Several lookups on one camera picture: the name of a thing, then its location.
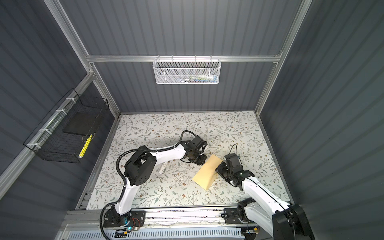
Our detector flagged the black foam pad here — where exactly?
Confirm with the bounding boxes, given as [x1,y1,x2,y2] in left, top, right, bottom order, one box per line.
[63,113,102,136]

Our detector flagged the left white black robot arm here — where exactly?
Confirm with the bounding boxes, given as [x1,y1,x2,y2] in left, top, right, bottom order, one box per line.
[111,136,208,223]

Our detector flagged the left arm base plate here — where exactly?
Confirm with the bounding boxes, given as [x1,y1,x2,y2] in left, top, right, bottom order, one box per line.
[103,210,146,228]

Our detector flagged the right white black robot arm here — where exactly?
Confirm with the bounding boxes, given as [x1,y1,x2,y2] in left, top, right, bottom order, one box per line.
[216,154,315,240]

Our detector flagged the white wire basket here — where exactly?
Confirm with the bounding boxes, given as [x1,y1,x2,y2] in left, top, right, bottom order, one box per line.
[153,60,222,85]

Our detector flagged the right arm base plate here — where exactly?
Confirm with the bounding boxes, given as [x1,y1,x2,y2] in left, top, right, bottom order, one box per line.
[221,206,268,225]

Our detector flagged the pens in white basket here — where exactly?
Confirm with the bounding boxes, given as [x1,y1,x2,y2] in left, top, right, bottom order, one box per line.
[178,74,219,84]

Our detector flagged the left black corrugated cable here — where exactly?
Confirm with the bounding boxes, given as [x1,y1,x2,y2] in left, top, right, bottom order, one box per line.
[98,130,199,240]

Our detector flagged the white glue stick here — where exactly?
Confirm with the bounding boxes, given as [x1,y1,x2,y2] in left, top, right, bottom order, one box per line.
[159,163,167,175]

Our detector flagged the white ventilated cable duct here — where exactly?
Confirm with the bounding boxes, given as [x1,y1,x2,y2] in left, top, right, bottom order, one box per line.
[67,227,245,240]

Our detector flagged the black wire basket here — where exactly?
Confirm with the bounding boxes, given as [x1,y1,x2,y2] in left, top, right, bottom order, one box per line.
[24,91,110,164]

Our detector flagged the aluminium mounting rail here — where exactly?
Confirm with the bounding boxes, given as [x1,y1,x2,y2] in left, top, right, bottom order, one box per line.
[61,204,307,232]

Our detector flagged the yellow marker pen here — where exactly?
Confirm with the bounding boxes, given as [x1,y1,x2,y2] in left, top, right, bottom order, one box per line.
[78,135,93,159]

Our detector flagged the tan kraft envelope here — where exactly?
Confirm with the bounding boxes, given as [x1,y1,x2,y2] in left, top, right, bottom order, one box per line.
[193,155,223,191]

